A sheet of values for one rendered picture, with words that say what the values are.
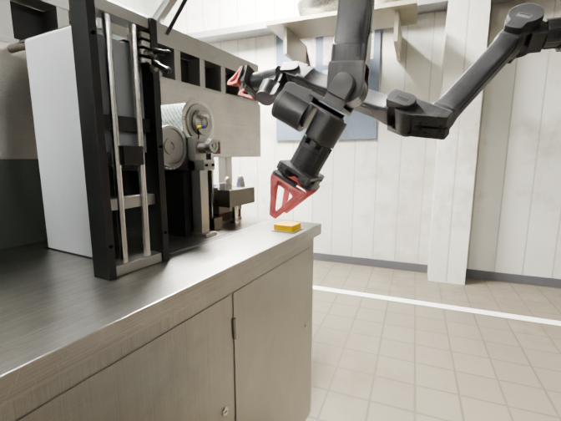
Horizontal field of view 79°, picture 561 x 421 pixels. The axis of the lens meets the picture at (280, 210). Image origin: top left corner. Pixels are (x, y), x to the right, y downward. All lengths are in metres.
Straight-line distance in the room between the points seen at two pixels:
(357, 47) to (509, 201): 3.15
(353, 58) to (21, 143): 0.92
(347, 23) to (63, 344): 0.62
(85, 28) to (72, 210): 0.44
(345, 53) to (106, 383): 0.65
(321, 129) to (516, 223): 3.20
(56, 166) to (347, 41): 0.76
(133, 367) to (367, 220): 3.14
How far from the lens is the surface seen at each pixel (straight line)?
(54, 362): 0.57
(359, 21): 0.61
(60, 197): 1.02
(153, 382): 0.74
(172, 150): 1.03
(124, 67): 0.84
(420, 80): 3.59
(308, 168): 0.59
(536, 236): 3.74
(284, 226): 1.11
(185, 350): 0.78
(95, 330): 0.59
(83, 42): 0.77
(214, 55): 1.77
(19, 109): 1.19
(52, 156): 1.03
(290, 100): 0.61
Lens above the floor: 1.15
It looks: 9 degrees down
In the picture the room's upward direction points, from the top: straight up
